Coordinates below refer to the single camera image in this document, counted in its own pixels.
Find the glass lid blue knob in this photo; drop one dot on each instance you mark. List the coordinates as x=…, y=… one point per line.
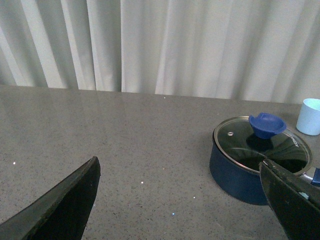
x=236, y=141

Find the light blue plastic cup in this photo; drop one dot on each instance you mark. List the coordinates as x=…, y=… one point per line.
x=308, y=121

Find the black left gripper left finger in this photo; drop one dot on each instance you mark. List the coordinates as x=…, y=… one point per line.
x=61, y=213

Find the white curtain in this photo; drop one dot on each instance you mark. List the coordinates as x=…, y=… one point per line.
x=258, y=50

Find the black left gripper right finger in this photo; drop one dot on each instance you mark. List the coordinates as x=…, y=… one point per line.
x=295, y=202

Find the blue saucepan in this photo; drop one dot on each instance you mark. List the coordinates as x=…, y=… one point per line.
x=245, y=185

